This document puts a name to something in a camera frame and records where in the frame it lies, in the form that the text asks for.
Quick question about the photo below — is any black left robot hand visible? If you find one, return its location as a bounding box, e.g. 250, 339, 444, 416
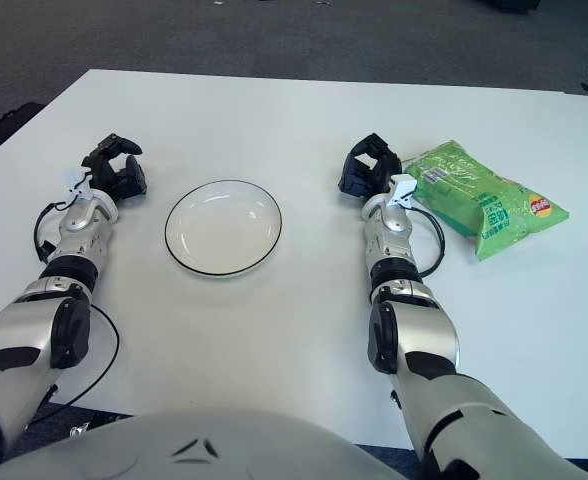
80, 132, 149, 201

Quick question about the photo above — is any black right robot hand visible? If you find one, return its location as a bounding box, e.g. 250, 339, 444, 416
337, 132, 404, 201

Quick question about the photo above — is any green snack chip bag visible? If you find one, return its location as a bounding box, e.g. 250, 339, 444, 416
402, 139, 571, 263

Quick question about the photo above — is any white plate with black rim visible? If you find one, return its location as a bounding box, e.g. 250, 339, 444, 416
164, 180, 284, 279

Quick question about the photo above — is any black backpack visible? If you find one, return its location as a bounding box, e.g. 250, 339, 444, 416
0, 102, 45, 151

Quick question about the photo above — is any black bulky floor item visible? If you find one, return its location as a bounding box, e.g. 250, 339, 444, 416
488, 0, 543, 14

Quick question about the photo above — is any white robot torso shell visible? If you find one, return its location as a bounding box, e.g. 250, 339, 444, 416
0, 407, 410, 480

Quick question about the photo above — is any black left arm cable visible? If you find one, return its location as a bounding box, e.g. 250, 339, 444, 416
33, 199, 122, 409

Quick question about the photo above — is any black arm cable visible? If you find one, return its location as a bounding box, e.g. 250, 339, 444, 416
33, 199, 122, 409
408, 206, 446, 277

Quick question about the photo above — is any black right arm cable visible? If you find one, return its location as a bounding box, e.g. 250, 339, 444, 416
408, 206, 446, 277

